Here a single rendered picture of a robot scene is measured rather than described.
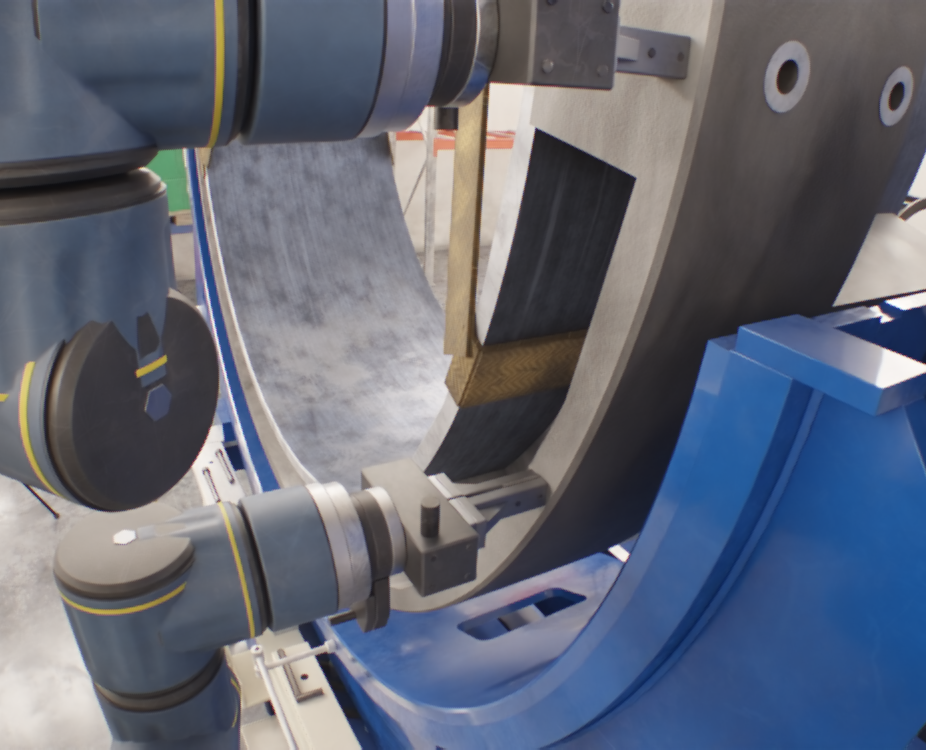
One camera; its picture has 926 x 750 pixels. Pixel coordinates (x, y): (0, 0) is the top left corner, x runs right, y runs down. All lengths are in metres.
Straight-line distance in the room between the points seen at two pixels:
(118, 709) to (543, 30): 0.53
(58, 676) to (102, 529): 2.75
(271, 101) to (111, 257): 0.09
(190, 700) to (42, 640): 2.91
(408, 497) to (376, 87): 0.37
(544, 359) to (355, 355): 1.37
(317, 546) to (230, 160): 2.03
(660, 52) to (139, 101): 0.29
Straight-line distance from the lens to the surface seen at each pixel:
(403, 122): 0.34
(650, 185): 0.48
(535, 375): 0.76
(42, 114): 0.28
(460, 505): 0.59
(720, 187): 0.49
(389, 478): 0.60
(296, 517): 0.52
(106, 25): 0.28
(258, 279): 2.26
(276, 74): 0.29
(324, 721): 1.82
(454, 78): 0.34
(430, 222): 7.48
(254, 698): 2.20
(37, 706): 3.20
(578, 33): 0.34
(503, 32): 0.34
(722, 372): 0.48
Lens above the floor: 2.25
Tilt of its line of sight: 24 degrees down
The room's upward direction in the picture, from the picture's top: 3 degrees clockwise
